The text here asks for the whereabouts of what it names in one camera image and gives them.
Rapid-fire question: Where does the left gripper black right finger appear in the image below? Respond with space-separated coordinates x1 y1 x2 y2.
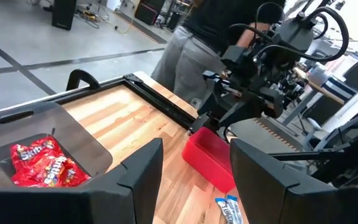
229 138 358 224

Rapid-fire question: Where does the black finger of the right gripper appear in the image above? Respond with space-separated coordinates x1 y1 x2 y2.
218 92 263 128
190 93 229 133

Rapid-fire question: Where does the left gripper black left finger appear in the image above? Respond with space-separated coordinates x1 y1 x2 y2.
0 138 164 224

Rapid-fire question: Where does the silver blue Hershey's bar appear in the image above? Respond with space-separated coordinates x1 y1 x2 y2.
214 197 233 224
225 195 245 224

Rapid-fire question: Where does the red Skittles candy bag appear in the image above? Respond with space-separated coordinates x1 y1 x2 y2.
10 155 92 188
9 136 58 170

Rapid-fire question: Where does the red plastic bin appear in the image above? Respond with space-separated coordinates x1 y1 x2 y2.
181 126 237 194

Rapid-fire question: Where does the person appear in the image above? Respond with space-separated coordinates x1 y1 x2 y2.
150 0 287 104

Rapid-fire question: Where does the dark grey translucent plastic bin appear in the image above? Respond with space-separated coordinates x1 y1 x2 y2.
0 101 114 188

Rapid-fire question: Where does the black equipment case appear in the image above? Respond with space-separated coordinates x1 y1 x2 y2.
134 0 167 26

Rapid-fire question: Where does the black speaker box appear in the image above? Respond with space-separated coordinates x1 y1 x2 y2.
51 0 78 31

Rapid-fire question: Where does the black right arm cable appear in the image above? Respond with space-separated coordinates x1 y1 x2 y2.
228 1 351 63

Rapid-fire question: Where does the large black hook bracket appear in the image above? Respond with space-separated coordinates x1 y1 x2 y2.
65 68 101 92

